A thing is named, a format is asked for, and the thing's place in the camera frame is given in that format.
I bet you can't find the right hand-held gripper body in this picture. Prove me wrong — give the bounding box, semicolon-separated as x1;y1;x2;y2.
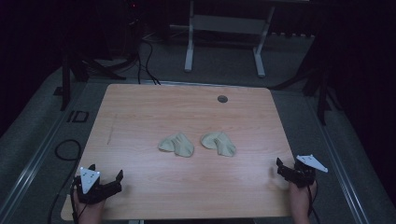
280;154;329;189

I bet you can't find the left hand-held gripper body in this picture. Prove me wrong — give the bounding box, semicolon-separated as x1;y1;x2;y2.
73;166;122;205

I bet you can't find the person's left hand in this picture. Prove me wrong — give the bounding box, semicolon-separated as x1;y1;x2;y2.
72;189;107;224

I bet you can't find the person's right hand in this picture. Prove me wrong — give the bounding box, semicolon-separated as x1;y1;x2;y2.
288;179;318;224

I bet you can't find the beige sock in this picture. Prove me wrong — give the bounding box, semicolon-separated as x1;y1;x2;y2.
157;132;196;159
200;131;237;158

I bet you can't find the black metal stand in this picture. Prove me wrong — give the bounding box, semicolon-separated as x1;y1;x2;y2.
270;31;342;126
52;46;127;112

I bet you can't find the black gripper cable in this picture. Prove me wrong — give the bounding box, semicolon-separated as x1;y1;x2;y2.
305;185;321;224
70;183;89;224

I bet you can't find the black floor cable loop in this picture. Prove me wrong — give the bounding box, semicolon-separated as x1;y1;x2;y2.
46;138;83;224

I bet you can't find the black floor bracket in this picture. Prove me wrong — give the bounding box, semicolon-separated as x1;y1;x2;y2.
66;109;90;123

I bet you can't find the white metal desk frame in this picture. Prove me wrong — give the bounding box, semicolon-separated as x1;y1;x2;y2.
184;0;276;78

